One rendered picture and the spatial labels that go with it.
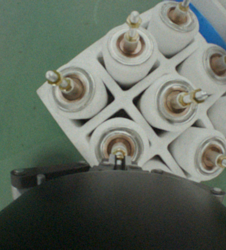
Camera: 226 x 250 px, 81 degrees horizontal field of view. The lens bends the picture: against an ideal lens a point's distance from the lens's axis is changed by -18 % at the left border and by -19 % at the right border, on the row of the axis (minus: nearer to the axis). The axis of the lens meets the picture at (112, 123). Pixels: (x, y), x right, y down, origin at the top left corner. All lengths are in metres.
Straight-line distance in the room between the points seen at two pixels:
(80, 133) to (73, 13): 0.47
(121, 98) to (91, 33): 0.33
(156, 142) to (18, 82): 0.51
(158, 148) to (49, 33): 0.53
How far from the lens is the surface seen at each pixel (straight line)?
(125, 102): 0.32
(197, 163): 0.29
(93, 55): 0.35
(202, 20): 0.57
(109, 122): 0.25
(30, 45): 0.66
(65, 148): 0.53
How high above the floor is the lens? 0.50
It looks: 87 degrees down
